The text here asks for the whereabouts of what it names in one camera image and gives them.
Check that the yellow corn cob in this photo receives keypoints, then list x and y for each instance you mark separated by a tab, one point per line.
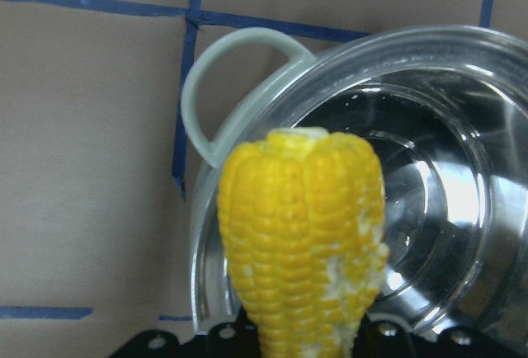
301	217

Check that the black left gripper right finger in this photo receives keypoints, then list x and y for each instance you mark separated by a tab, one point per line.
381	338

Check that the pale green steel pot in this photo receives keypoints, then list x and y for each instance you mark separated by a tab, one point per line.
445	108

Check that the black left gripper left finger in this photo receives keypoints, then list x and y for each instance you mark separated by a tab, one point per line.
237	339

